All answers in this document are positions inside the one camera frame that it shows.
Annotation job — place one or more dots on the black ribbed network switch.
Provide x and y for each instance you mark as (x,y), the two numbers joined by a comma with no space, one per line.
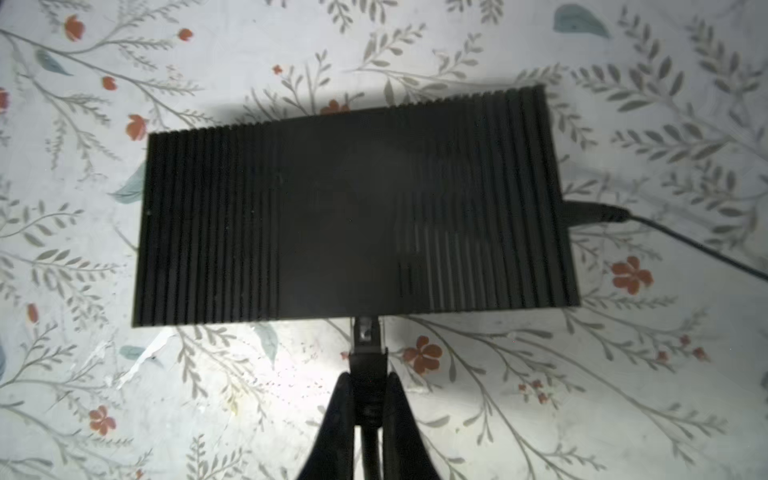
(445,206)

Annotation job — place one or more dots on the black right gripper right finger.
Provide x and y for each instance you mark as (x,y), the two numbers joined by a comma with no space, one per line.
(405,456)

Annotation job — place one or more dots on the small black power adapter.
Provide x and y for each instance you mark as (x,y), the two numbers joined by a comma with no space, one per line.
(578,213)

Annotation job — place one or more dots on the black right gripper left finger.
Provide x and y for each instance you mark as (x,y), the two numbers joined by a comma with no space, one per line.
(332,454)

